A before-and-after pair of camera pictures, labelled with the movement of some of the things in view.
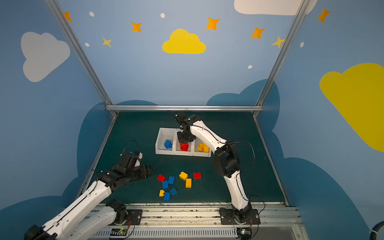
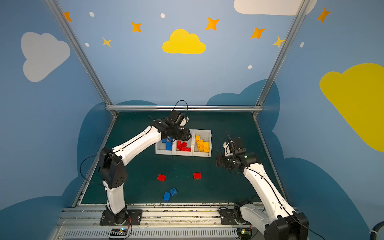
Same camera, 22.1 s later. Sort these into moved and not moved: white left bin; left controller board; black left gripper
Moved: black left gripper
Not moved: white left bin; left controller board
